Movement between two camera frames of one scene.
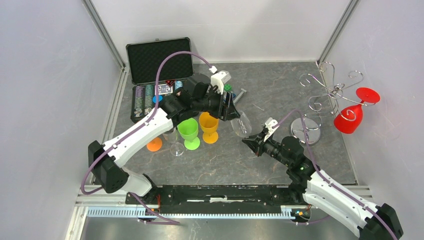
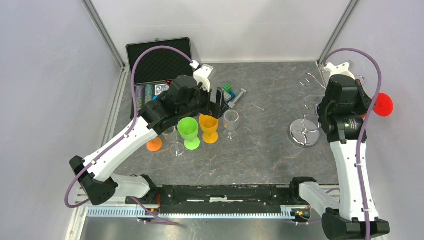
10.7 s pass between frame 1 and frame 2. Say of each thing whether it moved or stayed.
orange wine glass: stayed
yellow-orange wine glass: stayed
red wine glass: moved
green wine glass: stayed
